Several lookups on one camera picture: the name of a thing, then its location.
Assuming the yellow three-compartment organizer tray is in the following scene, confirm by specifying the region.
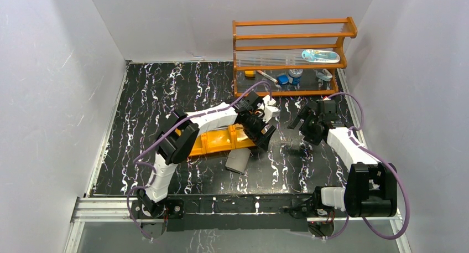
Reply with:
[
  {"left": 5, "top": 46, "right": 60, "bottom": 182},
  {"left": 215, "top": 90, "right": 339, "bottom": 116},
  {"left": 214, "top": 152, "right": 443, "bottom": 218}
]
[{"left": 175, "top": 124, "right": 256, "bottom": 157}]

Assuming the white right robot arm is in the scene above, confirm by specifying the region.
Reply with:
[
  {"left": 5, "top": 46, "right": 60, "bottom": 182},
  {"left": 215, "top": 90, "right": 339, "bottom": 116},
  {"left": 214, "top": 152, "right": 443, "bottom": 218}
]
[{"left": 288, "top": 100, "right": 397, "bottom": 218}]

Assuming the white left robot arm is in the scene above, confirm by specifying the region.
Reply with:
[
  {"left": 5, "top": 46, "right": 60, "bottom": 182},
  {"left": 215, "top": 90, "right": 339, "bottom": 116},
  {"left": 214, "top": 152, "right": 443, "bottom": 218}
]
[{"left": 136, "top": 91, "right": 280, "bottom": 218}]

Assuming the green and white box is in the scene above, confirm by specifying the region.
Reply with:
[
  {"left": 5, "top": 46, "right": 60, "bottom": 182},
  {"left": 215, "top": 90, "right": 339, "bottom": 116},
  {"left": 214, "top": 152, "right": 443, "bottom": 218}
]
[{"left": 260, "top": 95, "right": 280, "bottom": 123}]

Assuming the white jar blue label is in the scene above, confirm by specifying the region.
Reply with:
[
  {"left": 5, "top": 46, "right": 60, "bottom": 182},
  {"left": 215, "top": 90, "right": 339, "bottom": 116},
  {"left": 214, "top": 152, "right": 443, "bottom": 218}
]
[{"left": 288, "top": 69, "right": 303, "bottom": 85}]

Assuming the small blue box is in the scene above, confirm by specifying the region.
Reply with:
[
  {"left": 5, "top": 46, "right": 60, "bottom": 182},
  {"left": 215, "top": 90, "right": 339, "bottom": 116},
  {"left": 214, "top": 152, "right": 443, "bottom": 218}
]
[{"left": 277, "top": 74, "right": 289, "bottom": 86}]

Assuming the small yellow block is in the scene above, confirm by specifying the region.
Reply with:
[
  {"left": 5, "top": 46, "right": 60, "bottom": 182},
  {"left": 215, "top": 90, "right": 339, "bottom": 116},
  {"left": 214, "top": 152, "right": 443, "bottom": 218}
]
[{"left": 244, "top": 70, "right": 256, "bottom": 79}]

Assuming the white marker pen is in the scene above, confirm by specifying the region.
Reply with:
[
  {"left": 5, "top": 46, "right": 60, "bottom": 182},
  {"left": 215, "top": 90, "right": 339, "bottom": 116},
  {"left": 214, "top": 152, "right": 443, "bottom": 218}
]
[{"left": 256, "top": 70, "right": 278, "bottom": 84}]

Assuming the teal blister pack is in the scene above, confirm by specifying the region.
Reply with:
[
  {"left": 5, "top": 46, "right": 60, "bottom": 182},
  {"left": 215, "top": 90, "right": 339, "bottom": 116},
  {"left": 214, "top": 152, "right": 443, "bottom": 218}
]
[{"left": 301, "top": 49, "right": 341, "bottom": 64}]

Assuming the orange wooden shelf rack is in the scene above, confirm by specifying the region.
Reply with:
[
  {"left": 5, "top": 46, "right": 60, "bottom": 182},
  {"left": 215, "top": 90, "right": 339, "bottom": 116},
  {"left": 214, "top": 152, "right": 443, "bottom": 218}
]
[{"left": 232, "top": 17, "right": 358, "bottom": 96}]

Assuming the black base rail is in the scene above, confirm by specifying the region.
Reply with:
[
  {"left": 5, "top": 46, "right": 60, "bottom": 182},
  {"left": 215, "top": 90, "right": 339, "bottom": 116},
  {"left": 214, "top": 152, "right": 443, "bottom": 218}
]
[{"left": 130, "top": 193, "right": 349, "bottom": 233}]

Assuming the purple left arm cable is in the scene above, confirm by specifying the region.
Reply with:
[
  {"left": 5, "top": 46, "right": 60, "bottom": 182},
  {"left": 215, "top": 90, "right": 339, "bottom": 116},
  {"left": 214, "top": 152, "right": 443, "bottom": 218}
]
[{"left": 126, "top": 80, "right": 273, "bottom": 241}]

